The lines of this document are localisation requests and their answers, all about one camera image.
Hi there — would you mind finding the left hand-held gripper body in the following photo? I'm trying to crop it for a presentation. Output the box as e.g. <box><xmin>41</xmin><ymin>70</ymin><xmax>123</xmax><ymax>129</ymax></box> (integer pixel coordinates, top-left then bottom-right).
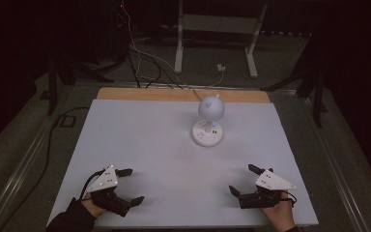
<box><xmin>86</xmin><ymin>164</ymin><xmax>132</xmax><ymax>218</ymax></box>

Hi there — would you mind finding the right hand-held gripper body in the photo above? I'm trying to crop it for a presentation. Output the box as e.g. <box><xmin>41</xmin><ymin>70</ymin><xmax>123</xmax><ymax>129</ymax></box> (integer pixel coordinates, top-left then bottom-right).
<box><xmin>238</xmin><ymin>167</ymin><xmax>297</xmax><ymax>210</ymax></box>

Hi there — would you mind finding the white desk lamp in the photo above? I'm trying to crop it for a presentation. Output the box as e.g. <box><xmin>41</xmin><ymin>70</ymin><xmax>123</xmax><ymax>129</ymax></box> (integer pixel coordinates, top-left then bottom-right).
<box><xmin>191</xmin><ymin>94</ymin><xmax>226</xmax><ymax>148</ymax></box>

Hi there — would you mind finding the person's left hand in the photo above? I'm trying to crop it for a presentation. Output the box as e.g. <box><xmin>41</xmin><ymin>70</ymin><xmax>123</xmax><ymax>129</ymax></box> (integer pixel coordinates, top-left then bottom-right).
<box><xmin>81</xmin><ymin>192</ymin><xmax>107</xmax><ymax>218</ymax></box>

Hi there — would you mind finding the person's right hand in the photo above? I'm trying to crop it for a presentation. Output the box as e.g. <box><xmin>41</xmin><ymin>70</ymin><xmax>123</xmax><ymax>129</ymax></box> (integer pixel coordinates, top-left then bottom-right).
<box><xmin>260</xmin><ymin>191</ymin><xmax>296</xmax><ymax>232</ymax></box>

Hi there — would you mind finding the white table cover sheet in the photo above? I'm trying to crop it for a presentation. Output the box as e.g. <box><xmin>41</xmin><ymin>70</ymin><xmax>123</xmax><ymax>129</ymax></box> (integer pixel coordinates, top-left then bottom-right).
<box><xmin>46</xmin><ymin>99</ymin><xmax>319</xmax><ymax>229</ymax></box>

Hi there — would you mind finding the black tripod stand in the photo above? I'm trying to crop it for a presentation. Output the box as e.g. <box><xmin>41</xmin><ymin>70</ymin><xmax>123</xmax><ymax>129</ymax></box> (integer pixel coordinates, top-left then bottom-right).
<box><xmin>40</xmin><ymin>54</ymin><xmax>115</xmax><ymax>116</ymax></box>
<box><xmin>260</xmin><ymin>32</ymin><xmax>328</xmax><ymax>129</ymax></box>

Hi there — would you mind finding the white metal stand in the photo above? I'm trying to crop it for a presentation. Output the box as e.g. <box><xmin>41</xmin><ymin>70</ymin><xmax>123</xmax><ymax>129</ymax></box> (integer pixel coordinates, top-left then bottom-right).
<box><xmin>173</xmin><ymin>0</ymin><xmax>269</xmax><ymax>79</ymax></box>

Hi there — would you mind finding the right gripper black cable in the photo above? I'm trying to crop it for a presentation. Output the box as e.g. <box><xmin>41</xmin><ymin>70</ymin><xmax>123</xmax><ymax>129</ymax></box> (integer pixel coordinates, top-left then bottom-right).
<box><xmin>281</xmin><ymin>189</ymin><xmax>299</xmax><ymax>207</ymax></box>

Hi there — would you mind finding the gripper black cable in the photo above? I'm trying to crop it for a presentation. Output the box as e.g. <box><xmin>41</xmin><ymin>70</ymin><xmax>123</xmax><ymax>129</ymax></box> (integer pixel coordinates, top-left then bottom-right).
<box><xmin>281</xmin><ymin>189</ymin><xmax>299</xmax><ymax>207</ymax></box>
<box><xmin>78</xmin><ymin>168</ymin><xmax>106</xmax><ymax>201</ymax></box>

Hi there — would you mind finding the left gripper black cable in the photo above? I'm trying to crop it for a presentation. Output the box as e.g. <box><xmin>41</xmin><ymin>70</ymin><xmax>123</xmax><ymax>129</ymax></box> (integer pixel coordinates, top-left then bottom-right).
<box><xmin>78</xmin><ymin>168</ymin><xmax>106</xmax><ymax>201</ymax></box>

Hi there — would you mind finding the metal floor rail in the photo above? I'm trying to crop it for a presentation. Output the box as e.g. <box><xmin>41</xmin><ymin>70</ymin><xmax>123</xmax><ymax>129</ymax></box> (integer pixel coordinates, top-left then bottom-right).
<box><xmin>0</xmin><ymin>84</ymin><xmax>78</xmax><ymax>232</ymax></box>
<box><xmin>298</xmin><ymin>93</ymin><xmax>371</xmax><ymax>232</ymax></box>

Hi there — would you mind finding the long black floor cable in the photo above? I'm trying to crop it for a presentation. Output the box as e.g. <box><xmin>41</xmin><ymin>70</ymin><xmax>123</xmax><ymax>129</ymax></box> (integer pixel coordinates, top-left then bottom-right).
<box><xmin>0</xmin><ymin>106</ymin><xmax>91</xmax><ymax>232</ymax></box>

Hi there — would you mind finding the white lamp cable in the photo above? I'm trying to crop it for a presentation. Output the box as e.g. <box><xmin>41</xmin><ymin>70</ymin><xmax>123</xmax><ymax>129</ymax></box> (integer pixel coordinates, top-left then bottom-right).
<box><xmin>160</xmin><ymin>69</ymin><xmax>225</xmax><ymax>102</ymax></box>

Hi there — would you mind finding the bundle of black cables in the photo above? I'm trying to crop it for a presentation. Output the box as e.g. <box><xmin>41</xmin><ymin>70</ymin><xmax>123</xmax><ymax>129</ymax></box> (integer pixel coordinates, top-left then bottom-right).
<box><xmin>127</xmin><ymin>46</ymin><xmax>185</xmax><ymax>90</ymax></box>

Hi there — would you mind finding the thin white cable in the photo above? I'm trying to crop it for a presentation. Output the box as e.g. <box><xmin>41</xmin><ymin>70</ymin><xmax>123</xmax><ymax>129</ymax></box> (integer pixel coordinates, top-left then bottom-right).
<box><xmin>119</xmin><ymin>0</ymin><xmax>178</xmax><ymax>83</ymax></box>

